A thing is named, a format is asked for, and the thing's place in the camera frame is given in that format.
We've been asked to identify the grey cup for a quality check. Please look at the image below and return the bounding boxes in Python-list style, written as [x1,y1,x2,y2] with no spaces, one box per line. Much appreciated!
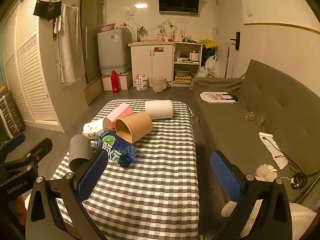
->
[69,134,93,170]

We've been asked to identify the black hanging bag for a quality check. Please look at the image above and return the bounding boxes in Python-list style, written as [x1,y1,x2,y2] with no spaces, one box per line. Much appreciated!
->
[33,0,62,22]

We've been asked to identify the grey basin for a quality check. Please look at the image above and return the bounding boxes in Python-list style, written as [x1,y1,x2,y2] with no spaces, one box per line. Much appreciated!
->
[174,67,191,77]

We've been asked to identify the black cable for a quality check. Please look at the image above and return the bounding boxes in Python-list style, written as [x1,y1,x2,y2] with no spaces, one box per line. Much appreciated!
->
[261,135,320,190]

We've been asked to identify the plain white cup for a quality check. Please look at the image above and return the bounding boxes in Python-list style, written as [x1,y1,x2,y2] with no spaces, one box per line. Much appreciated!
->
[145,100,174,120]

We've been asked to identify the white sink cabinet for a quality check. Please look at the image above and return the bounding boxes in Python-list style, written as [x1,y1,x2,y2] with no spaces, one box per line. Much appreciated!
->
[128,41,175,88]

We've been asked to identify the white printed package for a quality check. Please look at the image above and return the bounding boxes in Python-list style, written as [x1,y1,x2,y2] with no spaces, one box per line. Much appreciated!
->
[135,74,149,91]

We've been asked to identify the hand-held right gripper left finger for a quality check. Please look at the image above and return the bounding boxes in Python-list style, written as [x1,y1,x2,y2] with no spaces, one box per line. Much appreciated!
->
[25,149,110,240]

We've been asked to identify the white cloth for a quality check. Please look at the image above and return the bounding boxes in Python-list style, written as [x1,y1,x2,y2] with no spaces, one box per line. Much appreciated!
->
[258,131,289,170]

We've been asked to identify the blue green bottle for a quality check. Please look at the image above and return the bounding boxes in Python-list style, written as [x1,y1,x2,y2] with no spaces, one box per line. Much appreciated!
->
[94,128,137,168]

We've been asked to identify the clear crumpled plastic wrap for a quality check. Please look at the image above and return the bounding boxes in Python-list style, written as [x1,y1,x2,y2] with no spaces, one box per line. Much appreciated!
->
[244,111,266,127]

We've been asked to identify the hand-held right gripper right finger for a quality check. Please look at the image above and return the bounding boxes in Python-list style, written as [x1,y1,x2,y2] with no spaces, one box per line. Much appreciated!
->
[200,150,293,240]

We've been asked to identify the brown paper cup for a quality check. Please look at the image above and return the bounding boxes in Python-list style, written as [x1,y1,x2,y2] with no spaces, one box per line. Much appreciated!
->
[115,112,153,144]

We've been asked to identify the dark ribbed suitcase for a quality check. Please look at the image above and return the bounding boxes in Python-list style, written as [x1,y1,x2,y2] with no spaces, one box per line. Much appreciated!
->
[0,90,26,138]

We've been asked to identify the grey-green sofa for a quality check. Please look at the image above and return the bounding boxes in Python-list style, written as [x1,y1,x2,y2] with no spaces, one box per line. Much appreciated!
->
[191,59,320,205]

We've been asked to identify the pink cup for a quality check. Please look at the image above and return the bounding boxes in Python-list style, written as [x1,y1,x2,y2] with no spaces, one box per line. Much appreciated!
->
[103,103,134,130]

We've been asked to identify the white printed tote bag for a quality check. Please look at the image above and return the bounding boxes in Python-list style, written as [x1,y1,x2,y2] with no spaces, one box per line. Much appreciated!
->
[199,91,239,104]

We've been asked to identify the white patterned paper cup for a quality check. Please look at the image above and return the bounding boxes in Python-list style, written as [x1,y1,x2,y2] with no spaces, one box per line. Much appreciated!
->
[83,118,105,140]

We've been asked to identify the white hanging towel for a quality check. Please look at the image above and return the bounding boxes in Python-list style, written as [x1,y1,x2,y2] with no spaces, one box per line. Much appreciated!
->
[59,3,82,87]

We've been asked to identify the black door handle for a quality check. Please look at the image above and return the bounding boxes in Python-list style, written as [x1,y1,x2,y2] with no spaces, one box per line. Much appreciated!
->
[230,31,241,51]

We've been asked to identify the metal faucet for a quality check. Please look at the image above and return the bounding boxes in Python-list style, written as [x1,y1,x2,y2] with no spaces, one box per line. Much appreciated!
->
[136,26,148,42]

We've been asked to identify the pink kettle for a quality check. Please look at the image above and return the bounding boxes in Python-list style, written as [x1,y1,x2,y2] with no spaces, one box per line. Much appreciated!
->
[174,29,186,42]

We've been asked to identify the white hanging glove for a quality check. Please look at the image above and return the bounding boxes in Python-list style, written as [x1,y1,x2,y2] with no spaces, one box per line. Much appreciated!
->
[53,16,62,35]

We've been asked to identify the white plastic bag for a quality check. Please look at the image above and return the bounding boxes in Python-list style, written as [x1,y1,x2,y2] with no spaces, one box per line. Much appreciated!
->
[196,55,220,78]

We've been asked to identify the open white shelf unit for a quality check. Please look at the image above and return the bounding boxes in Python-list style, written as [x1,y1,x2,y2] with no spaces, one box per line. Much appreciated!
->
[172,42,203,88]

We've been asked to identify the broom handle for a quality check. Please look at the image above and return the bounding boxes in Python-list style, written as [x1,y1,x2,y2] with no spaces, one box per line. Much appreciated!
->
[224,46,230,78]

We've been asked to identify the glass bathroom door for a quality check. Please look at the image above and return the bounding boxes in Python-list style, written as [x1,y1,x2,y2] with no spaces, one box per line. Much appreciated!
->
[80,0,106,84]

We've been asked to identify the yellow bag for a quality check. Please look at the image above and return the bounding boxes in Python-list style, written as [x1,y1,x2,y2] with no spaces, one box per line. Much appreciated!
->
[199,39,217,49]

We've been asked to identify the red bottle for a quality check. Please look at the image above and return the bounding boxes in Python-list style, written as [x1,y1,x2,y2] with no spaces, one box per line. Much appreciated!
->
[111,70,119,94]

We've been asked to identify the white louvered closet doors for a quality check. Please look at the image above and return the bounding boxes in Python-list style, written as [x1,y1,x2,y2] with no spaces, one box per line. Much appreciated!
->
[2,0,66,133]

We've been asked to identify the checkered tablecloth table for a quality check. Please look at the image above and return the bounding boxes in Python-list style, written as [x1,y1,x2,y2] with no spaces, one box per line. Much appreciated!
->
[51,99,227,240]

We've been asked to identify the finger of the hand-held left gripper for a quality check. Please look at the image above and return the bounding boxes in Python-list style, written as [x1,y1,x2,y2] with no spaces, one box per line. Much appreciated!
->
[0,138,54,174]
[0,132,26,157]

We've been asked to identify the white plush toy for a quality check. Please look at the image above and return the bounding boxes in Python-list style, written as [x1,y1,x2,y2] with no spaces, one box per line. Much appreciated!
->
[253,164,278,182]

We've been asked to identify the white trash bin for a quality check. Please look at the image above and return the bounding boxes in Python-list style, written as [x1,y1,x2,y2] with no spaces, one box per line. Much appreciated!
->
[150,75,167,93]

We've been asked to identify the washing machine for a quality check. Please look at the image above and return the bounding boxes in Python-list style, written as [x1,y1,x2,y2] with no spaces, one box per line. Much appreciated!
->
[97,28,132,75]

